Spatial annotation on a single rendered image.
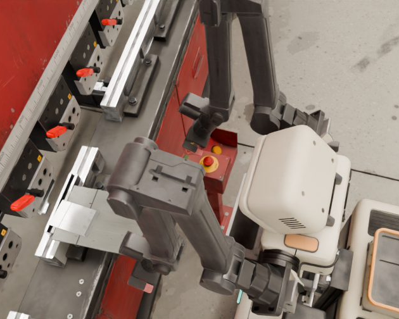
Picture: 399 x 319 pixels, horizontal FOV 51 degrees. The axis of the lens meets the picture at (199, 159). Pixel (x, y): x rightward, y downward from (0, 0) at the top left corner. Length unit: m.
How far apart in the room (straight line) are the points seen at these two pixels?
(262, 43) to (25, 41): 0.52
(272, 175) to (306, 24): 2.41
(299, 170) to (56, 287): 0.86
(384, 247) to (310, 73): 1.73
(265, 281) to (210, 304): 1.26
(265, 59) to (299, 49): 2.08
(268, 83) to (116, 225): 0.61
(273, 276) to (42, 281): 0.77
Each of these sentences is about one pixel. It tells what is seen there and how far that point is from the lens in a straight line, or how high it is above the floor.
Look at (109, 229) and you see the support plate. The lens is 1.27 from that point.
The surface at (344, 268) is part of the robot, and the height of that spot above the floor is 0.80.
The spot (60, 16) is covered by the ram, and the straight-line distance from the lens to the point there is 1.16.
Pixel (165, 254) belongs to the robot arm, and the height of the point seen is 1.29.
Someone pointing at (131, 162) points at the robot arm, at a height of 1.63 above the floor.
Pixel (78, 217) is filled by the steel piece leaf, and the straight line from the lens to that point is 1.32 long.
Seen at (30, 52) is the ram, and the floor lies 1.48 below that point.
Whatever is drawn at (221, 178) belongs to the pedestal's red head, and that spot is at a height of 0.78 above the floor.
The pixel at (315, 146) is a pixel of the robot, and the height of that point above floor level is 1.37.
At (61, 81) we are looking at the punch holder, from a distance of 1.17.
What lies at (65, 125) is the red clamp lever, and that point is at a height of 1.27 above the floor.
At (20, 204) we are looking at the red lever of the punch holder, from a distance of 1.03.
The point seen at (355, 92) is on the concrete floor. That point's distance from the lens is 2.85.
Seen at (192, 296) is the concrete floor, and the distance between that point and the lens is 2.20.
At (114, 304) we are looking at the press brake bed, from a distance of 1.59.
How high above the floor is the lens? 2.14
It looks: 59 degrees down
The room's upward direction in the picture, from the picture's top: 9 degrees counter-clockwise
